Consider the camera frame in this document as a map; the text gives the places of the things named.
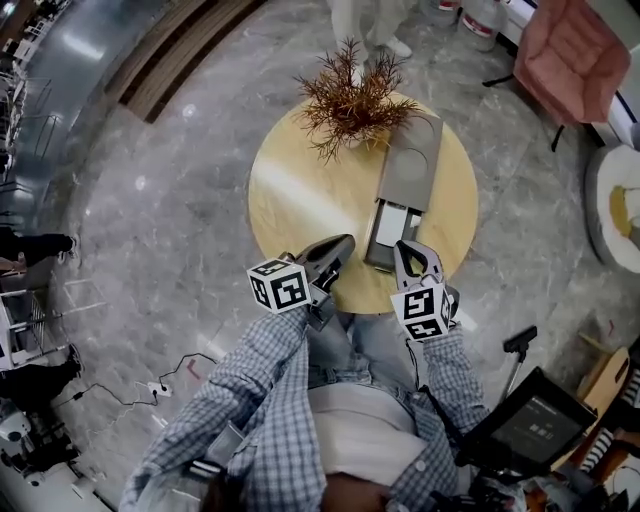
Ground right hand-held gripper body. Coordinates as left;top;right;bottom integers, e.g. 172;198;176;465
389;272;462;344

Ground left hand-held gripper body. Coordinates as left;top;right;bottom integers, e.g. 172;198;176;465
246;251;337;333

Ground grey long container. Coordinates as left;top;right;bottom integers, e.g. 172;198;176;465
363;113;445;274

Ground person's left forearm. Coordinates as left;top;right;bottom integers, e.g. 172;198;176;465
118;304;314;512

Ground person's right forearm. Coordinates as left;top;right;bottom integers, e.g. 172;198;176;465
404;324;494;451

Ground person's legs in jeans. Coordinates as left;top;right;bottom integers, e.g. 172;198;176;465
304;310;424;394

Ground black vacuum cleaner head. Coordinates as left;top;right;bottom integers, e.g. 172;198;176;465
501;325;539;401

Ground dried orange potted plant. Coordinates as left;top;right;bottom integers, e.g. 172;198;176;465
293;36;422;165

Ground person's white shirt torso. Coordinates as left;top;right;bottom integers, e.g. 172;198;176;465
309;382;426;494

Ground black tablet screen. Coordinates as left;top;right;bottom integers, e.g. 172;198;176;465
472;366;599;475

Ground white round cushion bed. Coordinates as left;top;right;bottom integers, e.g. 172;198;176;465
583;144;640;274

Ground wooden slatted platform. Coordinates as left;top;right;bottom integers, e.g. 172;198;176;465
103;0;269;125

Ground large clear water bottle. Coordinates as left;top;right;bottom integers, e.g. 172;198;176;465
458;0;507;53
418;0;462;27

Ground pink armchair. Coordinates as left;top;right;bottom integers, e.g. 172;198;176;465
481;0;633;152

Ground white metal cart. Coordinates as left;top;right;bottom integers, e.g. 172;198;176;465
0;287;67;370

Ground black power cable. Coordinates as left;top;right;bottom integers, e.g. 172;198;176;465
52;352;219;409

